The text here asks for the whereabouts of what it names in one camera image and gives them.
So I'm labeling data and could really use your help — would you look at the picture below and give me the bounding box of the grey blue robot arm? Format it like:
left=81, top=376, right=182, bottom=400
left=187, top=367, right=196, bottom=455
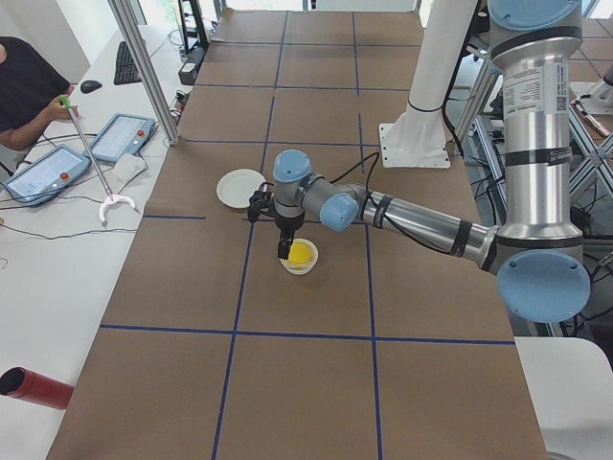
left=263, top=1, right=591, bottom=323

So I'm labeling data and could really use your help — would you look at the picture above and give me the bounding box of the reacher grabber tool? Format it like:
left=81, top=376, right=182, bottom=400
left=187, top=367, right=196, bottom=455
left=59, top=95, right=137, bottom=227

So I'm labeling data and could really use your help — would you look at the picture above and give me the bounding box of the person in black shirt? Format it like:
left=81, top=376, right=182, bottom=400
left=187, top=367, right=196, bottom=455
left=1, top=36, right=74, bottom=151

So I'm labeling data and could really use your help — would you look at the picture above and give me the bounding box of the black computer mouse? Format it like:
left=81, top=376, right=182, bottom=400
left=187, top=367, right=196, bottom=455
left=79, top=80, right=102, bottom=94

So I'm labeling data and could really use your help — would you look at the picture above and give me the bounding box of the white cloth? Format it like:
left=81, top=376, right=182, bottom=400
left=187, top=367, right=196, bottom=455
left=112, top=154, right=148, bottom=182

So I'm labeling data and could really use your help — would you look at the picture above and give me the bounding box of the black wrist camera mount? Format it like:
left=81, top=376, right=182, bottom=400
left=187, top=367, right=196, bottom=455
left=247, top=191, right=275, bottom=223

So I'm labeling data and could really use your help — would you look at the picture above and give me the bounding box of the white round plate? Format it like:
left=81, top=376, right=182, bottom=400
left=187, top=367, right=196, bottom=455
left=216, top=169, right=265, bottom=209

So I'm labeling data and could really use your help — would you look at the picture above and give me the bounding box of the black box device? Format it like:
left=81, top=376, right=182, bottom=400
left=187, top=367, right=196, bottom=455
left=178, top=47, right=206, bottom=85

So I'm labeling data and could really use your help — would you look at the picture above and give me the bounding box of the blue teach pendant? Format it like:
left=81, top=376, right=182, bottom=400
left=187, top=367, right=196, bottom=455
left=2, top=145, right=91, bottom=206
left=90, top=113, right=155, bottom=163

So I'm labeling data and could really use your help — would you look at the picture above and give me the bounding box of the near blue teach pendant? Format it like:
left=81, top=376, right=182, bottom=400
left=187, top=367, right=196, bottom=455
left=2, top=145, right=91, bottom=206

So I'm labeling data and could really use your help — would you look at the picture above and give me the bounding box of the red cylinder tube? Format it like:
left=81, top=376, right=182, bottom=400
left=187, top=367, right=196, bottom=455
left=1, top=367, right=74, bottom=410

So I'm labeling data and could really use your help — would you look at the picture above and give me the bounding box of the far blue teach pendant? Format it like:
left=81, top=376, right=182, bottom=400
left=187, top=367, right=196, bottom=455
left=90, top=113, right=155, bottom=163

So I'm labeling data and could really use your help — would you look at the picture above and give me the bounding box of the yellow lemon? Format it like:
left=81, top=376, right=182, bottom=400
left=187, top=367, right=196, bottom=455
left=287, top=241, right=312, bottom=265

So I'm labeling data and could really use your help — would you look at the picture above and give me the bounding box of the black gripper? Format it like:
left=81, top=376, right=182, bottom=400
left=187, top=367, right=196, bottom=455
left=275, top=213, right=305, bottom=260

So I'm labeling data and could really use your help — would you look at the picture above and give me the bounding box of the black keyboard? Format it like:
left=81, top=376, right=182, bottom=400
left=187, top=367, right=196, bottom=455
left=113, top=41, right=142, bottom=85

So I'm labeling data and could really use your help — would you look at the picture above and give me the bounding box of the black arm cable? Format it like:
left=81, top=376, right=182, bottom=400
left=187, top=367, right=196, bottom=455
left=329, top=151, right=382, bottom=212

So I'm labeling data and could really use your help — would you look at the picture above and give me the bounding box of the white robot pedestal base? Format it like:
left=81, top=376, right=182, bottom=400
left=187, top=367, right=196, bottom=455
left=379, top=0, right=481, bottom=169

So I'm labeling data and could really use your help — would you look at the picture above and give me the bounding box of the white bowl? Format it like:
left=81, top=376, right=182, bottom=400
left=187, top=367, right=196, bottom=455
left=280, top=239, right=319, bottom=275

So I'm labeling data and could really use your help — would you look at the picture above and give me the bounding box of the aluminium frame post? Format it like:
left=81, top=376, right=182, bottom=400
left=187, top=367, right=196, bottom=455
left=108, top=0, right=179, bottom=147

